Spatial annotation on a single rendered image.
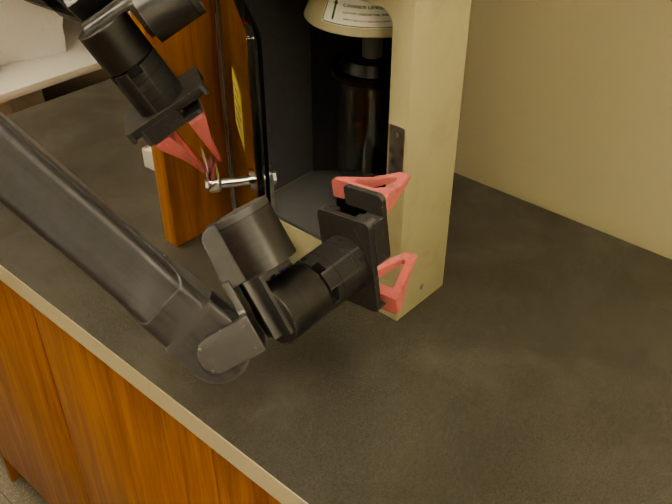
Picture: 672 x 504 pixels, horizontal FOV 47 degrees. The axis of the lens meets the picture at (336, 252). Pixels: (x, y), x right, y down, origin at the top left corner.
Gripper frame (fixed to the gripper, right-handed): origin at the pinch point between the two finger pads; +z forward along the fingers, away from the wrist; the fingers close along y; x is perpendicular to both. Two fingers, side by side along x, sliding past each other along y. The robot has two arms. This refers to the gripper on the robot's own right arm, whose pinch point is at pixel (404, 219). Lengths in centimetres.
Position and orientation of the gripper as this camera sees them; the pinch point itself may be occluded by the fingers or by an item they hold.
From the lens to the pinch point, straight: 81.2
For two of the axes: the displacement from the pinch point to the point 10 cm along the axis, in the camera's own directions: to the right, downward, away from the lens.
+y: -1.2, -8.4, -5.3
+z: 6.5, -4.7, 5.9
